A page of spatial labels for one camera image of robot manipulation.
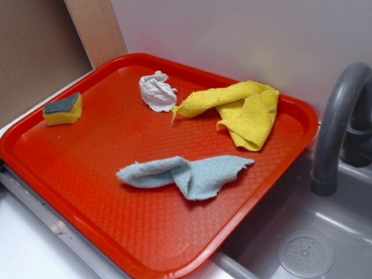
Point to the light blue cloth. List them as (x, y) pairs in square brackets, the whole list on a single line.
[(197, 180)]

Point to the yellow cloth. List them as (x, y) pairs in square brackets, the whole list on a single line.
[(247, 110)]

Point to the crumpled white paper towel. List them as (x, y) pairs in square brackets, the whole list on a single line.
[(157, 93)]

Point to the yellow sponge with green pad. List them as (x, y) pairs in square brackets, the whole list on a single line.
[(64, 111)]

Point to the grey plastic sink basin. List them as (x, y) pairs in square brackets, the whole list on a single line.
[(294, 233)]

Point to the metal counter edge strip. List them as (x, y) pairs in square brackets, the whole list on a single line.
[(36, 242)]

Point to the grey plastic faucet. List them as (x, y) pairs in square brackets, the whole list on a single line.
[(345, 132)]

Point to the brown cardboard panel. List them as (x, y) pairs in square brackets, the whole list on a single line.
[(41, 53)]

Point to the light wooden post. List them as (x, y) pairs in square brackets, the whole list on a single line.
[(98, 29)]

